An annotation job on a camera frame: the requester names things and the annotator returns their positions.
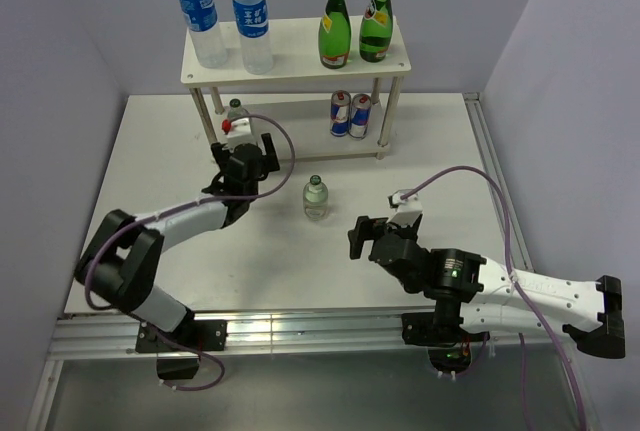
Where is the clear glass bottle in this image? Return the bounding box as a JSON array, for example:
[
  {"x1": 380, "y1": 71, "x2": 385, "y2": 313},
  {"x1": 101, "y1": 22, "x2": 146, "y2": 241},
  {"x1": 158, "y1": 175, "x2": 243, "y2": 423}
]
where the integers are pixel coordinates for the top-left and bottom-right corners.
[
  {"x1": 227, "y1": 98, "x2": 250, "y2": 126},
  {"x1": 303, "y1": 175, "x2": 329, "y2": 220}
]

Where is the green bottle gold neck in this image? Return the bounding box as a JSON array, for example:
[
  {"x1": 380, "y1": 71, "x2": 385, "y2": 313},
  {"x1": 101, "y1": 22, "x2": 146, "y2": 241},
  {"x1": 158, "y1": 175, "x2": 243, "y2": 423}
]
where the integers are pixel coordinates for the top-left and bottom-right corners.
[{"x1": 318, "y1": 0, "x2": 351, "y2": 69}]

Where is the pocari sweat bottle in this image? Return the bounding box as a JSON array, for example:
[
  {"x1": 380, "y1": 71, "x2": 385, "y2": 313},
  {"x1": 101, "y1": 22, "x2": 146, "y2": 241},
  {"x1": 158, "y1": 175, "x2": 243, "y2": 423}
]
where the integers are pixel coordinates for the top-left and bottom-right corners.
[
  {"x1": 232, "y1": 0, "x2": 274, "y2": 75},
  {"x1": 179, "y1": 0, "x2": 228, "y2": 69}
]

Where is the green glass bottle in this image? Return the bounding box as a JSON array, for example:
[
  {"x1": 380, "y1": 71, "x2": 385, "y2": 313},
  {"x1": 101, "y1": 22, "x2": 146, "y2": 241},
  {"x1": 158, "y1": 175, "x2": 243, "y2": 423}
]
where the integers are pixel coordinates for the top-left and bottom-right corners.
[{"x1": 359, "y1": 0, "x2": 394, "y2": 63}]

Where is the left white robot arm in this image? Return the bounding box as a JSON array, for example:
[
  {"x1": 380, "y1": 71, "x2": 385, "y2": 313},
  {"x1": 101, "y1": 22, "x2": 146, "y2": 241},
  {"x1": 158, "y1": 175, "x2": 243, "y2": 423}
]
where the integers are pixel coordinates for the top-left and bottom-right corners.
[{"x1": 74, "y1": 133, "x2": 280, "y2": 350}]

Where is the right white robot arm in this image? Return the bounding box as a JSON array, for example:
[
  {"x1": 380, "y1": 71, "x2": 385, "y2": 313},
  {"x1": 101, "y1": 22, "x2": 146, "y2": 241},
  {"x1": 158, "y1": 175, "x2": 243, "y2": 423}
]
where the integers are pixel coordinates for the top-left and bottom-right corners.
[{"x1": 348, "y1": 216, "x2": 626, "y2": 359}]

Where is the beige two-tier shelf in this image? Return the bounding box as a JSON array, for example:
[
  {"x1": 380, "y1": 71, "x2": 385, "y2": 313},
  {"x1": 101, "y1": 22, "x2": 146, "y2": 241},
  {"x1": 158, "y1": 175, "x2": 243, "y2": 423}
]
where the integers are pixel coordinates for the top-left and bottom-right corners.
[{"x1": 181, "y1": 18, "x2": 411, "y2": 161}]

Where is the left red bull can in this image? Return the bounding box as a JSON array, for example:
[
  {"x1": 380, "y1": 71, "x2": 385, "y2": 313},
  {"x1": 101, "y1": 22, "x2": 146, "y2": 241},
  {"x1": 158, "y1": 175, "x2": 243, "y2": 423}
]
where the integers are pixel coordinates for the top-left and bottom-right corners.
[{"x1": 329, "y1": 90, "x2": 351, "y2": 137}]

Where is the red bull can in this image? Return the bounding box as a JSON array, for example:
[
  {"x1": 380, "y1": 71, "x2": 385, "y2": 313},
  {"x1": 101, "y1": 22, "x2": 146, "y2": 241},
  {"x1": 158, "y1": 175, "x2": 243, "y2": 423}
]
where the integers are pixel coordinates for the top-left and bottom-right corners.
[
  {"x1": 349, "y1": 93, "x2": 372, "y2": 139},
  {"x1": 329, "y1": 90, "x2": 351, "y2": 137}
]

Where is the right red bull can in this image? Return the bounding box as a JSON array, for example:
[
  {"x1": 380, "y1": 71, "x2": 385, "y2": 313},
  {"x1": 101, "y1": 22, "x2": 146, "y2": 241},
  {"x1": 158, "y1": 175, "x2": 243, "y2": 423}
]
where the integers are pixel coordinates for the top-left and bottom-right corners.
[{"x1": 349, "y1": 93, "x2": 372, "y2": 139}]

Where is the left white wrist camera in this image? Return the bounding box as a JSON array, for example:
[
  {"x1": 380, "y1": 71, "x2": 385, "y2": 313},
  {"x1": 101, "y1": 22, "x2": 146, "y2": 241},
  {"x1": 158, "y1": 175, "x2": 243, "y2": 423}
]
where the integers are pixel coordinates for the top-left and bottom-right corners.
[{"x1": 221, "y1": 118, "x2": 256, "y2": 150}]

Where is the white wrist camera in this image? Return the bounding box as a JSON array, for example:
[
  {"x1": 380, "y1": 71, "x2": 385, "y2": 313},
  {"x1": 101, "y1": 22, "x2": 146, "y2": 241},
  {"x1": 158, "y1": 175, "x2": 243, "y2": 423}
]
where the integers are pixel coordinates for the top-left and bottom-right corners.
[
  {"x1": 221, "y1": 118, "x2": 256, "y2": 150},
  {"x1": 387, "y1": 190, "x2": 423, "y2": 231}
]

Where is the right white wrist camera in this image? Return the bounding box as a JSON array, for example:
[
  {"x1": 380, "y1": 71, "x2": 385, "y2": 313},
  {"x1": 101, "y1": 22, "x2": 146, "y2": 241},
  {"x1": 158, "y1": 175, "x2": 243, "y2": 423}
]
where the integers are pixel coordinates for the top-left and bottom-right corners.
[{"x1": 387, "y1": 190, "x2": 423, "y2": 231}]

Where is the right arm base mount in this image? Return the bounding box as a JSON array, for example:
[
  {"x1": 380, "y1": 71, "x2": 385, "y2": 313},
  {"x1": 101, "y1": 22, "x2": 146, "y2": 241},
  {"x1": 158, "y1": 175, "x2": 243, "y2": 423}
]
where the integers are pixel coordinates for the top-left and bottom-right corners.
[{"x1": 401, "y1": 312, "x2": 489, "y2": 375}]

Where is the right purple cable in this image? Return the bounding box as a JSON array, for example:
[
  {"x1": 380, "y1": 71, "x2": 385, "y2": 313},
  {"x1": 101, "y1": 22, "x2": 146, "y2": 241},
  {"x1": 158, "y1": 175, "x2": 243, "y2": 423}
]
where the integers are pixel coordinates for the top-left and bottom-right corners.
[{"x1": 402, "y1": 165, "x2": 589, "y2": 431}]

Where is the purple cable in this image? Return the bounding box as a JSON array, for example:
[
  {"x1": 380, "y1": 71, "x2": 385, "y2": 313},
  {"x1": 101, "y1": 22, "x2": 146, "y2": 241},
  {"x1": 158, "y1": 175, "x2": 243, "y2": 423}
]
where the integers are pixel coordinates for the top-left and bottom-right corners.
[
  {"x1": 83, "y1": 113, "x2": 296, "y2": 392},
  {"x1": 402, "y1": 165, "x2": 589, "y2": 431}
]

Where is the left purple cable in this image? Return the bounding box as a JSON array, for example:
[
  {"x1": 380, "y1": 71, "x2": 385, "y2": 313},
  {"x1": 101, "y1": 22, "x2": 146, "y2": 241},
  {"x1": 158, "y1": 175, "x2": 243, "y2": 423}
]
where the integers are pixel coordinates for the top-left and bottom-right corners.
[{"x1": 83, "y1": 113, "x2": 296, "y2": 392}]

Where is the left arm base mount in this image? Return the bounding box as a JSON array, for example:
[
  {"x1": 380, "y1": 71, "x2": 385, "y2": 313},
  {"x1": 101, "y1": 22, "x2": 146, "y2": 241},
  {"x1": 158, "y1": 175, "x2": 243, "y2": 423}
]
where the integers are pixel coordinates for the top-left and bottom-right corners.
[{"x1": 135, "y1": 319, "x2": 228, "y2": 381}]

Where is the aluminium frame rail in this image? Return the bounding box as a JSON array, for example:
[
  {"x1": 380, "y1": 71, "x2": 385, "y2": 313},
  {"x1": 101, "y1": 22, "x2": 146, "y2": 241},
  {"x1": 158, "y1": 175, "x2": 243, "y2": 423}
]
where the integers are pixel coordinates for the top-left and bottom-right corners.
[{"x1": 24, "y1": 92, "x2": 601, "y2": 431}]

